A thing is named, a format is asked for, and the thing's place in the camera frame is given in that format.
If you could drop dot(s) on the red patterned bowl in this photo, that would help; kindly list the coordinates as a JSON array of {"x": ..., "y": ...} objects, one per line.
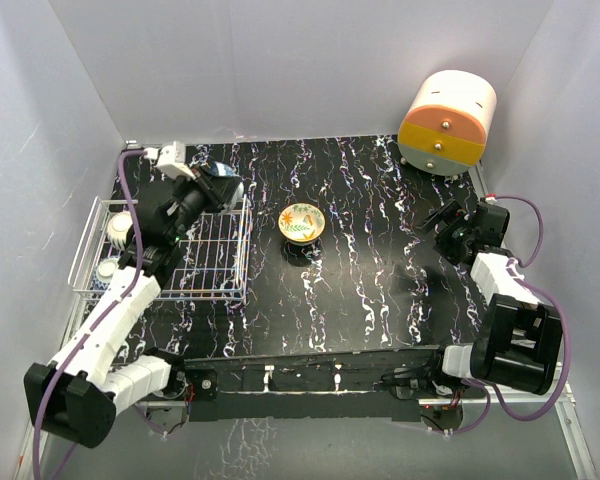
[{"x": 103, "y": 273}]

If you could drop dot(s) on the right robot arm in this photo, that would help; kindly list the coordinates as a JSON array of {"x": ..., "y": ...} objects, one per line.
[{"x": 521, "y": 336}]

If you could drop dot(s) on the white wire dish rack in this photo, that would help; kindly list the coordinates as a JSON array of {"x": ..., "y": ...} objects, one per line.
[{"x": 213, "y": 267}]

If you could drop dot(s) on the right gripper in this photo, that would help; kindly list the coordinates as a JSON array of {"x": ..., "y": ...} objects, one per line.
[{"x": 442, "y": 245}]

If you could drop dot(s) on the blue floral bowl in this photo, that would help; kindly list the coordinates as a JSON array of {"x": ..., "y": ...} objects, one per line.
[{"x": 222, "y": 186}]

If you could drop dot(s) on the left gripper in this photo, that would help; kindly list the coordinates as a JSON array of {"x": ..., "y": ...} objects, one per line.
[{"x": 222, "y": 187}]

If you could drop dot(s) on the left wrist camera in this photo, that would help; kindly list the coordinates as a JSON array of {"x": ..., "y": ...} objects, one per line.
[{"x": 170, "y": 160}]

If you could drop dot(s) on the yellow floral bowl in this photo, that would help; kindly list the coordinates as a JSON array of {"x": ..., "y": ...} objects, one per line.
[{"x": 301, "y": 223}]

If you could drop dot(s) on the white orange-rimmed bowl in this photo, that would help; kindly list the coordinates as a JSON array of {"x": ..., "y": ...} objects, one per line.
[{"x": 118, "y": 228}]

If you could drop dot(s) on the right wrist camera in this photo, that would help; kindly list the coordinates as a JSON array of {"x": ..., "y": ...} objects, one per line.
[{"x": 491, "y": 199}]

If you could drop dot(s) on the aluminium frame rail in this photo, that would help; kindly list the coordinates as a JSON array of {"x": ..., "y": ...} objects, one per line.
[{"x": 35, "y": 450}]

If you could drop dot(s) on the round pastel drawer cabinet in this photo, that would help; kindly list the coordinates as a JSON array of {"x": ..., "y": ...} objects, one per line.
[{"x": 446, "y": 128}]

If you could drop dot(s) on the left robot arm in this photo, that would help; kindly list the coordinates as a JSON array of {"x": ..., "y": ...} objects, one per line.
[{"x": 145, "y": 267}]

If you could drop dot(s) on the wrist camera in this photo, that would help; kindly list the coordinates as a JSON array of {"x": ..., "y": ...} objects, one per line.
[
  {"x": 491, "y": 199},
  {"x": 170, "y": 160}
]

